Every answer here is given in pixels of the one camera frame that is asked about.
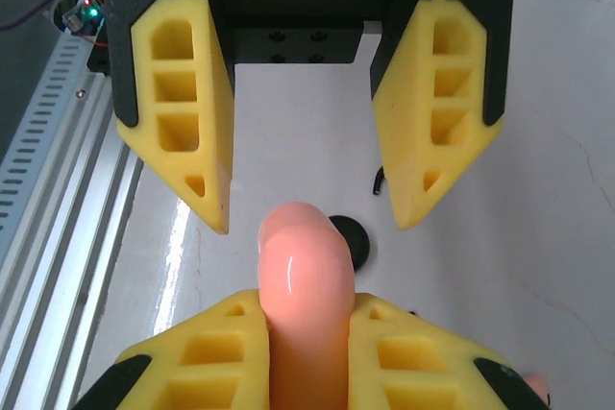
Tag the control board with LEDs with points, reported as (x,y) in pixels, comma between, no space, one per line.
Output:
(79,14)

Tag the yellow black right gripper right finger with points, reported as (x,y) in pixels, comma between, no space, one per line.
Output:
(423,371)

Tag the black round disc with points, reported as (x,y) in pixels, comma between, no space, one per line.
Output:
(353,242)

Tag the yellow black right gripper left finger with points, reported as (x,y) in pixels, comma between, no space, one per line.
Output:
(192,367)

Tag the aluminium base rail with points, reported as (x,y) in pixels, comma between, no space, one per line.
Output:
(62,218)

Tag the pink earbud charging case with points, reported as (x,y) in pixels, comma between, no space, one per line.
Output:
(307,309)

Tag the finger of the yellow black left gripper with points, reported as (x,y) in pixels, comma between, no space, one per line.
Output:
(413,151)
(214,141)

